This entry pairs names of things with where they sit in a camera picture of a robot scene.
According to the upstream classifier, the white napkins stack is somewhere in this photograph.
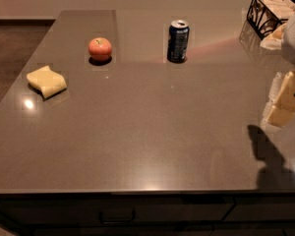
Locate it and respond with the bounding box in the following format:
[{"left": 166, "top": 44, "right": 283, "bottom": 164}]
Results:
[{"left": 260, "top": 0, "right": 295, "bottom": 20}]

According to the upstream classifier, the dark blue soda can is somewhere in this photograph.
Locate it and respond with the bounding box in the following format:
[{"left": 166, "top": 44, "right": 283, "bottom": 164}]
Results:
[{"left": 167, "top": 20, "right": 190, "bottom": 63}]

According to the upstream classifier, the black wire napkin basket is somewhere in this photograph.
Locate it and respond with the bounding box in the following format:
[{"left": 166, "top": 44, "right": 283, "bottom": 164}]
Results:
[{"left": 247, "top": 0, "right": 295, "bottom": 39}]

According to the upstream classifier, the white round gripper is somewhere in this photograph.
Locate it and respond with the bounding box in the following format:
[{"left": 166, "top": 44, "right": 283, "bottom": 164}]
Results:
[{"left": 264, "top": 13, "right": 295, "bottom": 127}]

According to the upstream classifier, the yellow sponge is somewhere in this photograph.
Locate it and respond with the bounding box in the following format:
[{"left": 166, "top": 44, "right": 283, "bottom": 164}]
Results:
[{"left": 27, "top": 66, "right": 67, "bottom": 99}]

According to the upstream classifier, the red apple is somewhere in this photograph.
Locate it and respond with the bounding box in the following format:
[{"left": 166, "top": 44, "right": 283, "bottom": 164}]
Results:
[{"left": 88, "top": 37, "right": 112, "bottom": 62}]

